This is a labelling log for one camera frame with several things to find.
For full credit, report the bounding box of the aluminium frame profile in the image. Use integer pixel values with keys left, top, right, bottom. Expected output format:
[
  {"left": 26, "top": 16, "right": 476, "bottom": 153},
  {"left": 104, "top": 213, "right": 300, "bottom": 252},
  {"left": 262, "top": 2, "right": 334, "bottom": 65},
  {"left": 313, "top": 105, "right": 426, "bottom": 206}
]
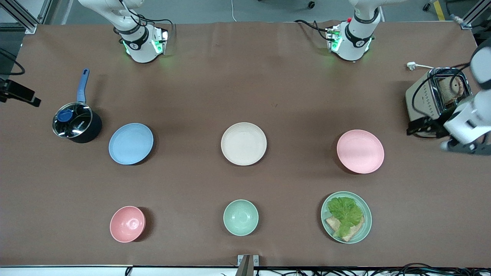
[
  {"left": 450, "top": 0, "right": 491, "bottom": 30},
  {"left": 0, "top": 0, "right": 53, "bottom": 34}
]

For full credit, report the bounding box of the brown table cover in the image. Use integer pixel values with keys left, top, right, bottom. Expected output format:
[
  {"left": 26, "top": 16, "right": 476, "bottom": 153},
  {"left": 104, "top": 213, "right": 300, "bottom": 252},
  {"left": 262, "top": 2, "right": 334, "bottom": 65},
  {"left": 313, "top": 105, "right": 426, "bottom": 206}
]
[{"left": 0, "top": 20, "right": 491, "bottom": 268}]

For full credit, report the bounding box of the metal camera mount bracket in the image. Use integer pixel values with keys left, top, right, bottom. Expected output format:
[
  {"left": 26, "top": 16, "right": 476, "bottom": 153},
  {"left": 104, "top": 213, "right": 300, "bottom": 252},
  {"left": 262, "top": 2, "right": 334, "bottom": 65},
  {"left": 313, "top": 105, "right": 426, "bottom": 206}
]
[{"left": 235, "top": 255, "right": 260, "bottom": 276}]

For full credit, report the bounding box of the black saucepan blue handle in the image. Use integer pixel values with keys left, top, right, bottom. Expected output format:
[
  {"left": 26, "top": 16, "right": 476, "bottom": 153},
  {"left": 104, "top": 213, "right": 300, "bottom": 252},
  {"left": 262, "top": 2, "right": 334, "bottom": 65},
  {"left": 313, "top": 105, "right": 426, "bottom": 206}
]
[{"left": 52, "top": 68, "right": 103, "bottom": 144}]

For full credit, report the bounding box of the black cable bundle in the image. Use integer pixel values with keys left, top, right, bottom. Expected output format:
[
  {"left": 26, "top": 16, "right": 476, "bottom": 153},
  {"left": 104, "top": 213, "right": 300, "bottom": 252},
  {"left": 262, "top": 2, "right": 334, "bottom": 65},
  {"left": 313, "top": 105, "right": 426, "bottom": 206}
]
[{"left": 125, "top": 263, "right": 491, "bottom": 276}]

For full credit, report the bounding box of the pink plate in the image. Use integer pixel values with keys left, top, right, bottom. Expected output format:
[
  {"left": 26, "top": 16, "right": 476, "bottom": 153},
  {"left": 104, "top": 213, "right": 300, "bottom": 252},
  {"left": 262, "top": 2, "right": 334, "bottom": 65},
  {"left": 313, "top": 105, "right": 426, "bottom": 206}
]
[{"left": 337, "top": 130, "right": 385, "bottom": 174}]

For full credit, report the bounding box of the pink bowl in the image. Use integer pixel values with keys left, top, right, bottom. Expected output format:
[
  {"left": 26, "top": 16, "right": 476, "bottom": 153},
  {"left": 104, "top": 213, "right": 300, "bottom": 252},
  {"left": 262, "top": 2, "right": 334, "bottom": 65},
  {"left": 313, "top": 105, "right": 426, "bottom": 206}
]
[{"left": 110, "top": 206, "right": 146, "bottom": 243}]

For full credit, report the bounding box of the green plate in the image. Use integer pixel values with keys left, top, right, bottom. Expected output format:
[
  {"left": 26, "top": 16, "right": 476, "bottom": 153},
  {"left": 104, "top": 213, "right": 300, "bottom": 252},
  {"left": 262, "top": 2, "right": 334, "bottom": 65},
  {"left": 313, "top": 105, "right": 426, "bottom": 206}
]
[{"left": 321, "top": 191, "right": 373, "bottom": 245}]

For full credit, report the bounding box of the silver toaster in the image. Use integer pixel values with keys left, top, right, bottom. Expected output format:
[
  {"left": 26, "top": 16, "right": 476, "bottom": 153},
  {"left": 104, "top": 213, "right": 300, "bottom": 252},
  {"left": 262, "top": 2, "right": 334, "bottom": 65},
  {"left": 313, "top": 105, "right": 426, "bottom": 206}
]
[{"left": 405, "top": 67, "right": 473, "bottom": 124}]

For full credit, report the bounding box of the glass lid blue knob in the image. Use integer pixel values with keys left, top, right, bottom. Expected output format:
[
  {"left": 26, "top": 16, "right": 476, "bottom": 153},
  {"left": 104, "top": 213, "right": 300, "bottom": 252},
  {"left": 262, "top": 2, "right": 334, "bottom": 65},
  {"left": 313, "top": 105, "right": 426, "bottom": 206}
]
[{"left": 53, "top": 102, "right": 94, "bottom": 138}]

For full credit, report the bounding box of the green lettuce leaf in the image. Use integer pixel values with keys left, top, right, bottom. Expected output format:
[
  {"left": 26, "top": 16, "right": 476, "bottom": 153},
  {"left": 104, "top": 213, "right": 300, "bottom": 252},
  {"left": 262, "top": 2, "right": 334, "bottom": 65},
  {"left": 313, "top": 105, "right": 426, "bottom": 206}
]
[{"left": 327, "top": 197, "right": 364, "bottom": 238}]

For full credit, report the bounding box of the bread slice in toaster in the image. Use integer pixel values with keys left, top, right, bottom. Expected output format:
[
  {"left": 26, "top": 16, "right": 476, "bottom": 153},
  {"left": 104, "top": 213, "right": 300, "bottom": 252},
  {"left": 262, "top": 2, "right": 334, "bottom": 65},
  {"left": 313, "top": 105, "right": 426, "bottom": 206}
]
[{"left": 438, "top": 77, "right": 463, "bottom": 105}]

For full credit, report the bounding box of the green bowl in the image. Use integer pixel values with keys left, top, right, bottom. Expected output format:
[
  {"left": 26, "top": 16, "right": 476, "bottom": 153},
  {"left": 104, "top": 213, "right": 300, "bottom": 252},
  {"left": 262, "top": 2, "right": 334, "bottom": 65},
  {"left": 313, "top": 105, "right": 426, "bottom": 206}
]
[{"left": 223, "top": 199, "right": 259, "bottom": 236}]

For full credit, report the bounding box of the beige plate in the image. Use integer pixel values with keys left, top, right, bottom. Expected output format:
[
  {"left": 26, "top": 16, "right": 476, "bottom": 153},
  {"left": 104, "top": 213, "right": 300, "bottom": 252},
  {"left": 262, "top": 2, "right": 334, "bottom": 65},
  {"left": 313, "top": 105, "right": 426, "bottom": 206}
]
[{"left": 221, "top": 122, "right": 268, "bottom": 166}]

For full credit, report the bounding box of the blue plate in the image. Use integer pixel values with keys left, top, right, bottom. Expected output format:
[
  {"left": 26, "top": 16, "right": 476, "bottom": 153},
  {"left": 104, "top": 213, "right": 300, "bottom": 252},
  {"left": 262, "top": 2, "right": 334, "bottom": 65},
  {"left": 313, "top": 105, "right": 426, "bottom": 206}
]
[{"left": 109, "top": 123, "right": 154, "bottom": 166}]

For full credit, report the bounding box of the white power plug cord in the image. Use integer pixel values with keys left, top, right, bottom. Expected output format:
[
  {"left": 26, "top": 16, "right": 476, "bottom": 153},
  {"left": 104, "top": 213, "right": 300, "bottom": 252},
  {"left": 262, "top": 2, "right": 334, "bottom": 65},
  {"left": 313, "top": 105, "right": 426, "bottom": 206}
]
[{"left": 407, "top": 62, "right": 435, "bottom": 72}]

